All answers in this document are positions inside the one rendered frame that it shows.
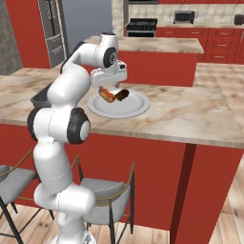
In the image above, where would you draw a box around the red base cupboards run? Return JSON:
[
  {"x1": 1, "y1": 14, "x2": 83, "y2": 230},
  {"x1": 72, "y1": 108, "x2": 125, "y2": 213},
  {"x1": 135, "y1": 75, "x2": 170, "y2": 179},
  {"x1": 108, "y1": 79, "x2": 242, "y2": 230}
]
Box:
[{"x1": 155, "y1": 26, "x2": 244, "y2": 65}]

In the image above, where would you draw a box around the silver toaster oven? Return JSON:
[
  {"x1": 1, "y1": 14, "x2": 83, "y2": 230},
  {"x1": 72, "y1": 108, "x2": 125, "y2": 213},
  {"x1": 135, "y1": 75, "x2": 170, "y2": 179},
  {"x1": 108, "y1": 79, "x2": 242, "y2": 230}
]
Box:
[{"x1": 173, "y1": 10, "x2": 196, "y2": 25}]

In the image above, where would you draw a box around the red wall cupboards run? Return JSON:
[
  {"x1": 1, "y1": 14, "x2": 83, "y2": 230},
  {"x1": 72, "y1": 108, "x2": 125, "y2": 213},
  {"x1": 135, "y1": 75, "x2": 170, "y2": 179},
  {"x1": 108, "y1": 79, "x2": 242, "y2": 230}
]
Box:
[{"x1": 157, "y1": 0, "x2": 244, "y2": 5}]

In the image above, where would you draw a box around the red kitchen island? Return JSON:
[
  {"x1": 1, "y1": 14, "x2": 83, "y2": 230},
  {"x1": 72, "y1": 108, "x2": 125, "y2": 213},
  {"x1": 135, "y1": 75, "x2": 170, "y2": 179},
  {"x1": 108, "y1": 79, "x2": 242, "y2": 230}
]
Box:
[{"x1": 83, "y1": 35, "x2": 205, "y2": 88}]

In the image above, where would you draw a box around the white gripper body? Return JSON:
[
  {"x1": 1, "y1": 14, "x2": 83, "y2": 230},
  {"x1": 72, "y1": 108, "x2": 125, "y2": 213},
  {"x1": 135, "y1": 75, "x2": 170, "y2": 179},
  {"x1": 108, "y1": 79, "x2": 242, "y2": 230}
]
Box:
[{"x1": 90, "y1": 67, "x2": 129, "y2": 90}]

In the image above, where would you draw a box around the red counter base cabinet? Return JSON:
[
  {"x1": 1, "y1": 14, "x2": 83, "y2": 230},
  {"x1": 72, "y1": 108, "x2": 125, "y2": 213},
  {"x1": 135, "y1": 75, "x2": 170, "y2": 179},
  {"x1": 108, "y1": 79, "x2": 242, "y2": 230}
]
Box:
[{"x1": 0, "y1": 123, "x2": 244, "y2": 244}]

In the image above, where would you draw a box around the large white plate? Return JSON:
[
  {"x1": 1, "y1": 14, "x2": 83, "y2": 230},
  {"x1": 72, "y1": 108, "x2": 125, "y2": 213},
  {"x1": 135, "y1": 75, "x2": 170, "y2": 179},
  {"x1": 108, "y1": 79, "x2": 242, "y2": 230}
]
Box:
[{"x1": 87, "y1": 87, "x2": 151, "y2": 119}]

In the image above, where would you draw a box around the dark small appliance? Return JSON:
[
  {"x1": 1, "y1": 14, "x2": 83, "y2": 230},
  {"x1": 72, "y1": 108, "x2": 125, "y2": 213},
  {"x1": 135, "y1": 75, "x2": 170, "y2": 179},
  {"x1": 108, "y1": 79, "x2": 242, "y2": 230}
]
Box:
[{"x1": 234, "y1": 13, "x2": 244, "y2": 27}]

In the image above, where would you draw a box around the black stove with oven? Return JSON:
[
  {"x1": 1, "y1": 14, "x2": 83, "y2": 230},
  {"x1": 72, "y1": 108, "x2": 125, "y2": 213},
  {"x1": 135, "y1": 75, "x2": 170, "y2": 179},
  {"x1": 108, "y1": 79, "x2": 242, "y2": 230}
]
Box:
[{"x1": 125, "y1": 17, "x2": 158, "y2": 38}]

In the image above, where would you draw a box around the dark grey tupperware container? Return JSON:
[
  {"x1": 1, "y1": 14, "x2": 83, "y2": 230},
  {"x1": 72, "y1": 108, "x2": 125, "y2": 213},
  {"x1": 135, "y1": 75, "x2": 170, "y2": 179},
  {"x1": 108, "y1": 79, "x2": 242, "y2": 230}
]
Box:
[{"x1": 30, "y1": 85, "x2": 53, "y2": 109}]

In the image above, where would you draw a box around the red tall cupboard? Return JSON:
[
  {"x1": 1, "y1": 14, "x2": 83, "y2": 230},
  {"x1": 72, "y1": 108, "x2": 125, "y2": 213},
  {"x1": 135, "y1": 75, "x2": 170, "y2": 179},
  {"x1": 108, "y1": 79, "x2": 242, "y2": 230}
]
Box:
[{"x1": 5, "y1": 0, "x2": 51, "y2": 70}]

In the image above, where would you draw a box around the hot dog in bun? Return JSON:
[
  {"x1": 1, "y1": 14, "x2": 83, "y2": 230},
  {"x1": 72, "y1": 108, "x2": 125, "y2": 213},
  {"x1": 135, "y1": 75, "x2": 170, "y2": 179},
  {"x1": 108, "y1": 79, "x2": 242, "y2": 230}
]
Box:
[{"x1": 98, "y1": 88, "x2": 116, "y2": 104}]

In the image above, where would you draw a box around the grey stool with black legs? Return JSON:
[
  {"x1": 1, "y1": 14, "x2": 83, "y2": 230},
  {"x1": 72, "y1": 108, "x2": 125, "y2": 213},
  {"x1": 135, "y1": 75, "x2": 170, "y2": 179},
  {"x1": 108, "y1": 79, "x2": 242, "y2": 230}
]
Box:
[
  {"x1": 68, "y1": 154, "x2": 135, "y2": 244},
  {"x1": 0, "y1": 148, "x2": 55, "y2": 244}
]

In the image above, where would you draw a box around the dark brown cooked meat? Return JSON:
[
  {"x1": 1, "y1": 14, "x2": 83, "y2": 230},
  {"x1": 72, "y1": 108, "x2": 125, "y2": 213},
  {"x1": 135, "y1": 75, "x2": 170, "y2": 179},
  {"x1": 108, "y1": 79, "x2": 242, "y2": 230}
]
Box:
[{"x1": 114, "y1": 89, "x2": 131, "y2": 102}]

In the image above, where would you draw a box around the stainless steel fridge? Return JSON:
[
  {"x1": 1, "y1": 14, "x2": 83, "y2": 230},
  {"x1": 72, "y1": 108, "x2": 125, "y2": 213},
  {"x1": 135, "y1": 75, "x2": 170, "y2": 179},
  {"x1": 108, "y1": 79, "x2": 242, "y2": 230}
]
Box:
[{"x1": 37, "y1": 0, "x2": 113, "y2": 69}]

